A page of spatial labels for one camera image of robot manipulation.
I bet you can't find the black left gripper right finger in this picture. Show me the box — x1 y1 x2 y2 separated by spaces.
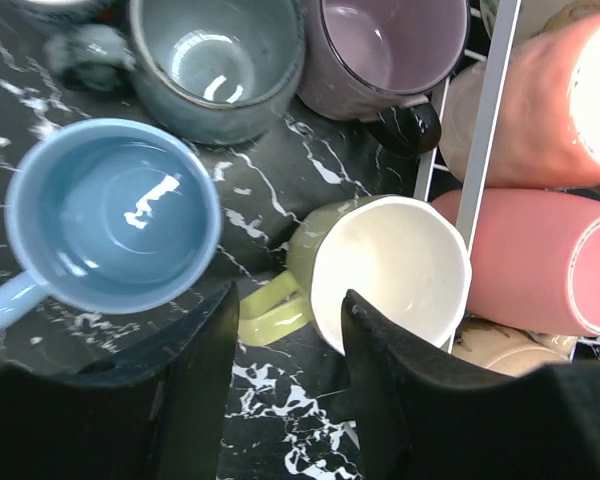
341 290 600 479

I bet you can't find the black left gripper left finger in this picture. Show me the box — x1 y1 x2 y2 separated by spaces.
0 284 239 479

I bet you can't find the brown ceramic mug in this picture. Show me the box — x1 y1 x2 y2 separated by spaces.
451 318 577 377

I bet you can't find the yellow green mug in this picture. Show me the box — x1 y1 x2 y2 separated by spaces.
239 195 472 353

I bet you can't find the pink mug cream inside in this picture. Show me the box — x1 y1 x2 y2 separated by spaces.
429 184 600 337

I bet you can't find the light blue mug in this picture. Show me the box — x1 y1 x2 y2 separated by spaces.
0 118 222 329

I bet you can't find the salmon pink speckled mug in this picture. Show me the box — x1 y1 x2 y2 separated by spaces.
438 12 600 189

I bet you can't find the grey green mug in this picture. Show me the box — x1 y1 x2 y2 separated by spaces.
44 0 305 145

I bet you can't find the cream floral mug green inside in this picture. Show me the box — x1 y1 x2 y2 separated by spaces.
512 0 600 46

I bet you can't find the mauve purple mug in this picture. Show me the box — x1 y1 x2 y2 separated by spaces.
297 0 471 158

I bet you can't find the small white grey mug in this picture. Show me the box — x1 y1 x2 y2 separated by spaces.
8 0 116 29

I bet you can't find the white wire dish rack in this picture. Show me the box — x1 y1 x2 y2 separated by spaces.
412 0 600 361

